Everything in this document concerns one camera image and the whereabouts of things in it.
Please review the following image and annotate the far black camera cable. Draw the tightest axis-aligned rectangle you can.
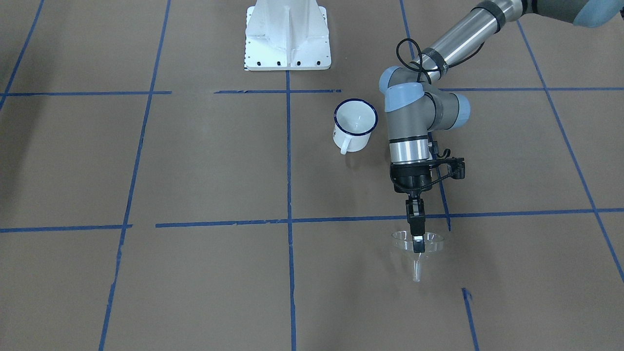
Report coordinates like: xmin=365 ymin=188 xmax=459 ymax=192
xmin=395 ymin=38 xmax=483 ymax=192

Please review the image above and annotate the white enamel mug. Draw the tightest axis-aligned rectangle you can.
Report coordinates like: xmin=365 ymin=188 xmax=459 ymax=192
xmin=332 ymin=98 xmax=379 ymax=155

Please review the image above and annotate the white camera stand column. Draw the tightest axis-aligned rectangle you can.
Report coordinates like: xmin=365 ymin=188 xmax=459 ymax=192
xmin=244 ymin=0 xmax=332 ymax=71

